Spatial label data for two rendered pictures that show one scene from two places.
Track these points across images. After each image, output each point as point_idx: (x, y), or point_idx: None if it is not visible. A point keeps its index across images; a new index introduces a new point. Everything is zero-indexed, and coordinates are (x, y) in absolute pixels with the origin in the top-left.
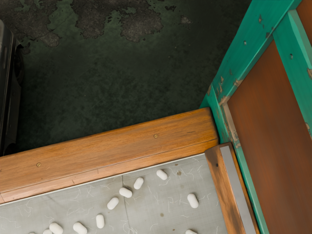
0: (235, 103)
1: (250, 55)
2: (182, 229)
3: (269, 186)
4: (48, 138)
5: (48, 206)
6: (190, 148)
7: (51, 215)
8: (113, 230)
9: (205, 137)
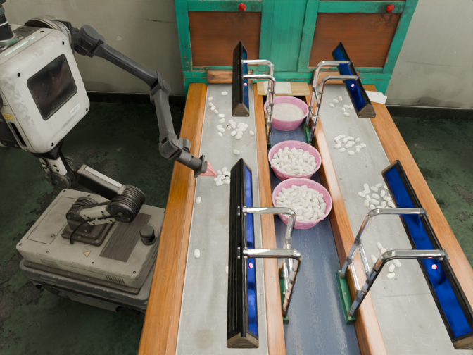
0: (195, 57)
1: (187, 27)
2: None
3: (225, 51)
4: None
5: (208, 129)
6: (203, 89)
7: (212, 129)
8: (226, 114)
9: (201, 84)
